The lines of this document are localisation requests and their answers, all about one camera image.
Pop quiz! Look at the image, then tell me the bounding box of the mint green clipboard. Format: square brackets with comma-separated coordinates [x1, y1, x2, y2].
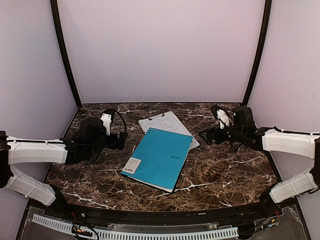
[137, 110, 201, 150]

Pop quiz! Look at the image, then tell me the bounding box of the white printed form sheet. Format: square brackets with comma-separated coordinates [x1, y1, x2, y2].
[139, 112, 187, 135]

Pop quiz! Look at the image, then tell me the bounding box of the blue file folder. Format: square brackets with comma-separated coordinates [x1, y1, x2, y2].
[120, 127, 193, 194]

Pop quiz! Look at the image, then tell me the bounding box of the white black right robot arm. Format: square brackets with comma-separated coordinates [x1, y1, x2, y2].
[199, 105, 320, 204]

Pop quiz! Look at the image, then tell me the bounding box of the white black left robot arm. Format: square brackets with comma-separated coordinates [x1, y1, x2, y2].
[0, 115, 128, 208]

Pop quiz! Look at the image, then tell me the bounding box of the black left camera cable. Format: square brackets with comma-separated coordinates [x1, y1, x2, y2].
[109, 109, 128, 143]

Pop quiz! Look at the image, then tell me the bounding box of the white slotted cable duct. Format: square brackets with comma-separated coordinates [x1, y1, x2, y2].
[32, 214, 239, 240]

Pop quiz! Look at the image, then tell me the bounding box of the black right frame post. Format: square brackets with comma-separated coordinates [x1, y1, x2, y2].
[242, 0, 273, 106]

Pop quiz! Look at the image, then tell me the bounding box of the black frame post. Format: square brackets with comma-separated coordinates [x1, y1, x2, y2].
[242, 0, 273, 106]
[50, 0, 82, 109]

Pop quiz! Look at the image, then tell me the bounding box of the black left frame post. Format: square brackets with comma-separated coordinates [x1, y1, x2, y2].
[50, 0, 82, 109]

